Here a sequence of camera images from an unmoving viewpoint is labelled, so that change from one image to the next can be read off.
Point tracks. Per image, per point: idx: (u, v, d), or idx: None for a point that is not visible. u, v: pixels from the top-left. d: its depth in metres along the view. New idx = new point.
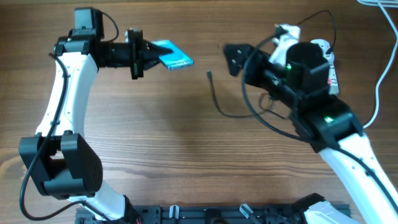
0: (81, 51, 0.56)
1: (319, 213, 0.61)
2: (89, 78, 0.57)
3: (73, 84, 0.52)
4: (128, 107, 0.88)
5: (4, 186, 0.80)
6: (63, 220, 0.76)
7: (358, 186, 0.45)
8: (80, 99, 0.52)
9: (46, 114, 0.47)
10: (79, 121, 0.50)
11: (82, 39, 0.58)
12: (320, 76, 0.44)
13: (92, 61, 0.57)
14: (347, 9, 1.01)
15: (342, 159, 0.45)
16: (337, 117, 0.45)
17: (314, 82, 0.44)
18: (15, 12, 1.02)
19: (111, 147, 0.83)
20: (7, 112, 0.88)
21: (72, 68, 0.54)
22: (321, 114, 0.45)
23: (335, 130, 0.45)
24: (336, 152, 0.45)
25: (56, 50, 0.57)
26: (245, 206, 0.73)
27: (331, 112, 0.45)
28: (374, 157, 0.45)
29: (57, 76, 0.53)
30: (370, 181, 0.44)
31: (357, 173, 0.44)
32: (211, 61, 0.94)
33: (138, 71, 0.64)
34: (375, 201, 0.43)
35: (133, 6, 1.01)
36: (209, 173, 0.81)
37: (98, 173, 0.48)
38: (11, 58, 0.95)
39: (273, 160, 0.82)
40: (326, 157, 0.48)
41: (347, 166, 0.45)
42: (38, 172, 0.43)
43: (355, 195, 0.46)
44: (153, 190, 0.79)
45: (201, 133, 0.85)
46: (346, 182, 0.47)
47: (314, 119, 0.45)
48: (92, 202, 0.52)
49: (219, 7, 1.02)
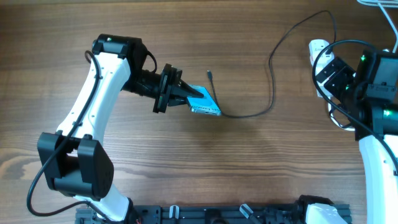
0: (118, 55, 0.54)
1: (321, 210, 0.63)
2: (121, 83, 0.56)
3: (103, 87, 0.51)
4: (128, 107, 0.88)
5: (4, 186, 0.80)
6: (63, 220, 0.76)
7: (379, 178, 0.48)
8: (107, 104, 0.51)
9: (71, 113, 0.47)
10: (101, 126, 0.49)
11: (122, 42, 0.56)
12: (388, 71, 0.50)
13: (127, 66, 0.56)
14: (347, 9, 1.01)
15: (378, 154, 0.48)
16: (395, 112, 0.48)
17: (380, 73, 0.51)
18: (15, 12, 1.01)
19: (111, 147, 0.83)
20: (7, 112, 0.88)
21: (106, 71, 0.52)
22: (381, 105, 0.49)
23: (387, 122, 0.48)
24: (375, 141, 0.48)
25: (95, 46, 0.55)
26: (245, 206, 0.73)
27: (391, 107, 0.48)
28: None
29: (89, 75, 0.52)
30: (395, 183, 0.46)
31: (385, 167, 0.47)
32: (211, 61, 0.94)
33: (161, 104, 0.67)
34: (389, 198, 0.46)
35: (133, 6, 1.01)
36: (209, 173, 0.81)
37: (107, 180, 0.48)
38: (10, 58, 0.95)
39: (273, 160, 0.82)
40: (364, 145, 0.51)
41: (379, 158, 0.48)
42: (51, 170, 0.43)
43: (372, 186, 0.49)
44: (154, 190, 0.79)
45: (201, 133, 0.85)
46: (369, 172, 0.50)
47: (371, 105, 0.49)
48: (96, 204, 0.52)
49: (219, 7, 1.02)
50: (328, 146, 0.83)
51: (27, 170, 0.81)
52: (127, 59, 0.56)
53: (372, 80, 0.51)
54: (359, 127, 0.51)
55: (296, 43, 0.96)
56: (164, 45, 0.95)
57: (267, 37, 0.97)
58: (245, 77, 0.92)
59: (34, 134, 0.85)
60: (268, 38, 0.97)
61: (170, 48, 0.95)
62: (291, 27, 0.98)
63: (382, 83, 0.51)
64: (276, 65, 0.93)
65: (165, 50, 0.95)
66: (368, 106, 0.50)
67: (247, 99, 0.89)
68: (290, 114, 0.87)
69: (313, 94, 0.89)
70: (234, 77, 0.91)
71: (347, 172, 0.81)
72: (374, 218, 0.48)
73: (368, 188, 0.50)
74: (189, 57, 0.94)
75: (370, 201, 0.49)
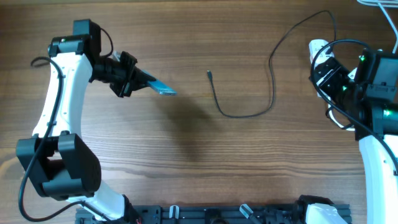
0: (75, 51, 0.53)
1: (321, 210, 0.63)
2: (86, 78, 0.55)
3: (68, 85, 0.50)
4: (127, 107, 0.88)
5: (4, 186, 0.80)
6: (63, 220, 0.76)
7: (379, 178, 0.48)
8: (76, 101, 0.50)
9: (43, 116, 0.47)
10: (76, 121, 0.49)
11: (76, 38, 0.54)
12: (388, 71, 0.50)
13: (87, 61, 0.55)
14: (347, 8, 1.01)
15: (379, 154, 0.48)
16: (395, 112, 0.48)
17: (380, 74, 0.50)
18: (15, 12, 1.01)
19: (111, 147, 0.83)
20: (7, 112, 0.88)
21: (67, 68, 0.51)
22: (381, 105, 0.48)
23: (388, 122, 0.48)
24: (375, 141, 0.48)
25: (51, 50, 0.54)
26: (245, 206, 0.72)
27: (391, 107, 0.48)
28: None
29: (53, 77, 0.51)
30: (394, 183, 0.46)
31: (385, 167, 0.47)
32: (211, 61, 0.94)
33: (128, 90, 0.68)
34: (390, 198, 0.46)
35: (133, 6, 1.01)
36: (208, 173, 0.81)
37: (96, 173, 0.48)
38: (11, 58, 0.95)
39: (272, 160, 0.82)
40: (364, 144, 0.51)
41: (379, 158, 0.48)
42: (37, 173, 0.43)
43: (372, 185, 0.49)
44: (153, 190, 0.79)
45: (201, 133, 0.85)
46: (369, 172, 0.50)
47: (371, 104, 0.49)
48: (92, 202, 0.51)
49: (219, 7, 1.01)
50: (328, 146, 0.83)
51: None
52: (85, 55, 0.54)
53: (371, 81, 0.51)
54: (358, 127, 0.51)
55: (296, 43, 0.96)
56: (164, 45, 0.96)
57: (267, 37, 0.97)
58: (245, 77, 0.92)
59: None
60: (268, 38, 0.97)
61: (170, 48, 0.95)
62: (291, 27, 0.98)
63: (382, 84, 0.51)
64: (276, 65, 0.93)
65: (165, 50, 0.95)
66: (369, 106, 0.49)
67: (247, 99, 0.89)
68: (290, 114, 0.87)
69: (314, 94, 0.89)
70: (234, 77, 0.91)
71: (347, 172, 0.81)
72: (374, 218, 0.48)
73: (369, 186, 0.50)
74: (189, 57, 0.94)
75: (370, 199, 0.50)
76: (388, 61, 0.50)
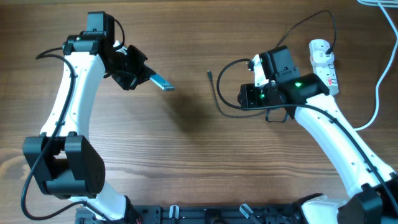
0: (89, 51, 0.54)
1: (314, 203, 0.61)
2: (97, 79, 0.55)
3: (80, 85, 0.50)
4: (128, 107, 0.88)
5: (4, 186, 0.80)
6: (63, 220, 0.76)
7: (325, 135, 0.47)
8: (86, 101, 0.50)
9: (52, 114, 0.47)
10: (84, 122, 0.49)
11: (92, 38, 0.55)
12: (283, 58, 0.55)
13: (100, 62, 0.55)
14: (348, 8, 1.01)
15: (310, 114, 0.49)
16: (305, 83, 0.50)
17: (279, 63, 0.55)
18: (15, 12, 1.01)
19: (111, 147, 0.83)
20: (7, 112, 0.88)
21: (79, 68, 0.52)
22: (291, 83, 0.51)
23: (305, 92, 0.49)
24: (306, 109, 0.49)
25: (65, 48, 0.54)
26: (245, 206, 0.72)
27: (300, 79, 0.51)
28: (341, 114, 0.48)
29: (64, 75, 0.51)
30: (335, 130, 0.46)
31: (321, 122, 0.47)
32: (211, 61, 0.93)
33: (134, 84, 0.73)
34: (341, 145, 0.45)
35: (133, 5, 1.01)
36: (209, 173, 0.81)
37: (100, 175, 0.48)
38: (11, 58, 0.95)
39: (273, 160, 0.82)
40: (301, 119, 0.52)
41: (313, 117, 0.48)
42: (41, 172, 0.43)
43: (328, 147, 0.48)
44: (154, 190, 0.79)
45: (201, 133, 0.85)
46: (318, 137, 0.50)
47: (289, 88, 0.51)
48: (92, 203, 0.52)
49: (219, 7, 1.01)
50: None
51: (27, 170, 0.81)
52: (99, 55, 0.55)
53: (275, 71, 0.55)
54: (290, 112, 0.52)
55: (296, 43, 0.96)
56: (164, 45, 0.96)
57: (267, 37, 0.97)
58: (246, 77, 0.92)
59: (35, 134, 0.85)
60: (268, 38, 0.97)
61: (170, 48, 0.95)
62: (291, 27, 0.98)
63: (284, 69, 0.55)
64: None
65: (165, 50, 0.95)
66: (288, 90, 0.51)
67: None
68: None
69: None
70: (234, 77, 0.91)
71: None
72: (345, 176, 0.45)
73: (328, 152, 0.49)
74: (189, 57, 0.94)
75: (337, 164, 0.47)
76: (276, 54, 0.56)
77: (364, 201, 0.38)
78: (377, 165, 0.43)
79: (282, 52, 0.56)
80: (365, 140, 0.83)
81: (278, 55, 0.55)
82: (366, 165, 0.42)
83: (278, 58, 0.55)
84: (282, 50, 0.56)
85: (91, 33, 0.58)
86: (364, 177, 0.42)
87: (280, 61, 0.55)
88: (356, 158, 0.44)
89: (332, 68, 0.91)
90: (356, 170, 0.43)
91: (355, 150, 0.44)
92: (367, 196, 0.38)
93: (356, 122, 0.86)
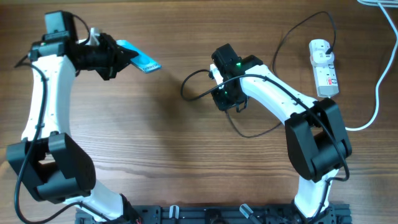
0: (56, 53, 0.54)
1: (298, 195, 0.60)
2: (69, 79, 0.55)
3: (53, 87, 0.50)
4: (127, 107, 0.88)
5: (4, 186, 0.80)
6: (63, 220, 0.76)
7: (262, 93, 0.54)
8: (63, 101, 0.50)
9: (30, 119, 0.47)
10: (64, 122, 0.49)
11: (56, 41, 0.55)
12: (230, 51, 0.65)
13: (69, 63, 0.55)
14: (348, 7, 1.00)
15: (245, 79, 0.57)
16: (244, 63, 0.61)
17: (226, 55, 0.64)
18: (15, 12, 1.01)
19: (111, 147, 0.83)
20: (7, 112, 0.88)
21: (50, 71, 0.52)
22: (235, 66, 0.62)
23: (245, 69, 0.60)
24: (245, 78, 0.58)
25: (32, 54, 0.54)
26: (245, 206, 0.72)
27: (240, 62, 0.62)
28: (269, 71, 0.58)
29: (36, 81, 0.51)
30: (267, 83, 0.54)
31: (258, 82, 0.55)
32: (211, 61, 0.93)
33: (112, 73, 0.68)
34: (273, 94, 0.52)
35: (133, 5, 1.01)
36: (208, 173, 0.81)
37: (91, 172, 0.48)
38: (12, 58, 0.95)
39: (273, 160, 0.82)
40: (245, 88, 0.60)
41: (251, 82, 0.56)
42: (30, 177, 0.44)
43: (265, 101, 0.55)
44: (153, 190, 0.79)
45: (201, 133, 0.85)
46: (260, 99, 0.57)
47: (234, 70, 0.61)
48: (90, 202, 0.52)
49: (219, 7, 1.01)
50: None
51: None
52: (67, 56, 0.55)
53: (224, 63, 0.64)
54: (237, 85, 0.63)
55: (296, 43, 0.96)
56: (164, 45, 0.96)
57: (267, 37, 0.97)
58: None
59: None
60: (268, 38, 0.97)
61: (170, 48, 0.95)
62: (291, 27, 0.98)
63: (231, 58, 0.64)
64: (276, 65, 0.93)
65: (165, 50, 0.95)
66: (234, 70, 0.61)
67: None
68: None
69: (314, 94, 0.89)
70: None
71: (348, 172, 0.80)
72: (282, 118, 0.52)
73: (267, 106, 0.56)
74: (189, 57, 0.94)
75: (275, 113, 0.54)
76: (224, 50, 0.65)
77: (293, 126, 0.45)
78: (301, 99, 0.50)
79: (228, 47, 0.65)
80: (365, 140, 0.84)
81: (222, 51, 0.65)
82: (293, 102, 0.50)
83: (227, 52, 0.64)
84: (227, 45, 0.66)
85: (56, 36, 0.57)
86: (292, 109, 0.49)
87: (229, 54, 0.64)
88: (285, 99, 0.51)
89: (332, 68, 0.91)
90: (285, 107, 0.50)
91: (283, 93, 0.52)
92: (296, 122, 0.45)
93: (357, 122, 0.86)
